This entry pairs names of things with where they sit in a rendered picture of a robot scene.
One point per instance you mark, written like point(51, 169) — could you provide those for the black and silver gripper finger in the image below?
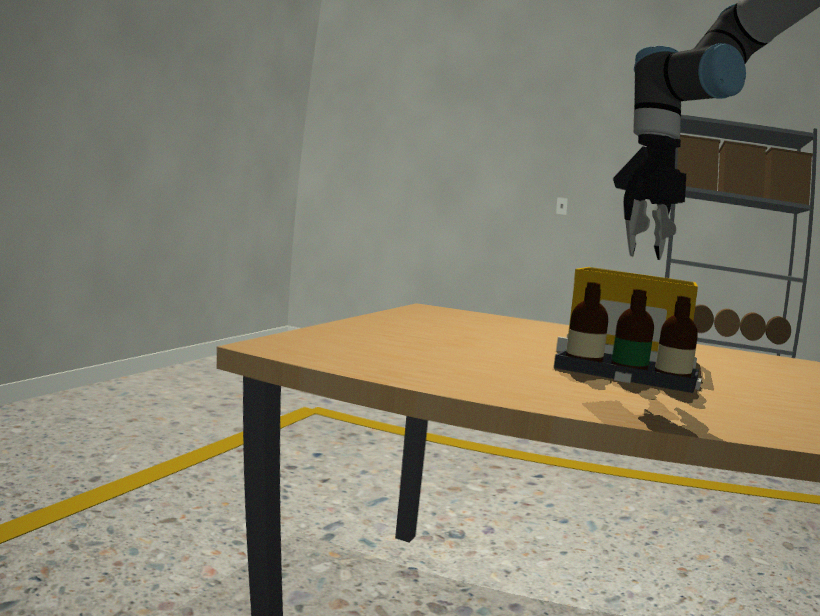
point(635, 215)
point(664, 227)

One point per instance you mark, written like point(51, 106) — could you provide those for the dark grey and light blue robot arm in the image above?
point(713, 69)

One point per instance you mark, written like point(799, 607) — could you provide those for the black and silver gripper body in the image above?
point(668, 186)

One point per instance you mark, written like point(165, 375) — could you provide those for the brown glass bottle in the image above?
point(634, 334)
point(588, 327)
point(678, 340)

